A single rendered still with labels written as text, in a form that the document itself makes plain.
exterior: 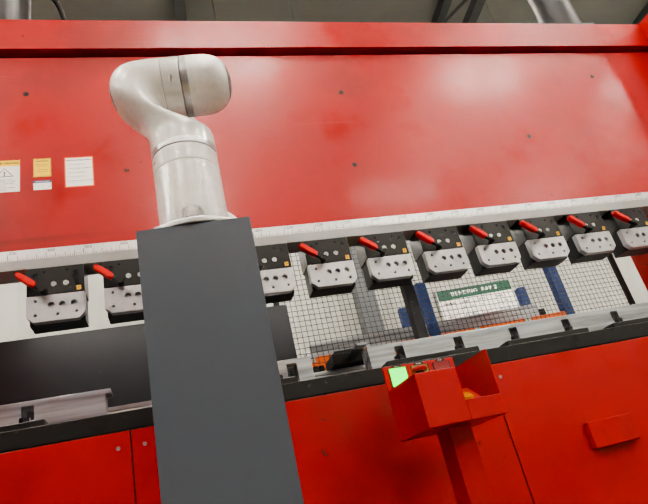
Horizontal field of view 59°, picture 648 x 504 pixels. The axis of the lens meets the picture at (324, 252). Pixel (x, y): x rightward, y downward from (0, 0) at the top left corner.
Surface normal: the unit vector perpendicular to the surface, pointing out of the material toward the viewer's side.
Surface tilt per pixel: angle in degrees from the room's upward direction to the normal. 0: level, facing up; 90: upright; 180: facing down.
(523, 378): 90
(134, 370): 90
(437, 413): 90
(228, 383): 90
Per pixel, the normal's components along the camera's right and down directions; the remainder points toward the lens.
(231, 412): 0.11, -0.44
